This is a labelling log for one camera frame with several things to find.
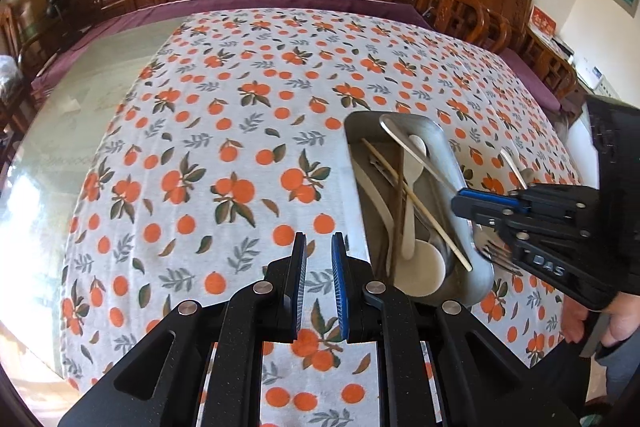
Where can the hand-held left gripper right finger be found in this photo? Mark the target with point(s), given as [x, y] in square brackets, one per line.
[339, 287]

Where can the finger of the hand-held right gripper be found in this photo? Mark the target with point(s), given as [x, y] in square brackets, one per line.
[560, 202]
[480, 199]

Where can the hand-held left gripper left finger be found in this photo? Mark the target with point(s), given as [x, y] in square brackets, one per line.
[300, 287]

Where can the light wooden chopstick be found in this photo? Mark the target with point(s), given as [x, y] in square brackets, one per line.
[430, 219]

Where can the metal fork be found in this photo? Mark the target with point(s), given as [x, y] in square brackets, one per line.
[380, 167]
[495, 252]

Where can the metal tray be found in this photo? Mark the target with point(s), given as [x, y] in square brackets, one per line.
[480, 279]

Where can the brown wooden chopstick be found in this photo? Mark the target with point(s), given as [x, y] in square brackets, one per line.
[398, 207]

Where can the large white plastic spoon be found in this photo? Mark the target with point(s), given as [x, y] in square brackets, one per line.
[420, 269]

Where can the person's right hand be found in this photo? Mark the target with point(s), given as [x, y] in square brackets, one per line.
[625, 317]

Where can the white box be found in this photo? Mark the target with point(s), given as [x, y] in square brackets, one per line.
[590, 72]

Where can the carved wooden side table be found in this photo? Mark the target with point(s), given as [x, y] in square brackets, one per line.
[547, 67]

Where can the person's leg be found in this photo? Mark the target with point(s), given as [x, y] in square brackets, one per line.
[570, 372]

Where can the orange print tablecloth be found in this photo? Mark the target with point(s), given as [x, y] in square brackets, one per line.
[225, 132]

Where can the carved wooden armchair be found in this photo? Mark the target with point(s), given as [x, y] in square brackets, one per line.
[465, 17]

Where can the red paper box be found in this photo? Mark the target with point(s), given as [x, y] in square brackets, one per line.
[542, 19]

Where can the clear plastic bag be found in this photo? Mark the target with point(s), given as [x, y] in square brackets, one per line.
[10, 79]

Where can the dark wooden dining chair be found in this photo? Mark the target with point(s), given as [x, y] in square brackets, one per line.
[20, 42]

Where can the black desk lamp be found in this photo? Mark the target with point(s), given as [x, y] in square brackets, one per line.
[54, 7]

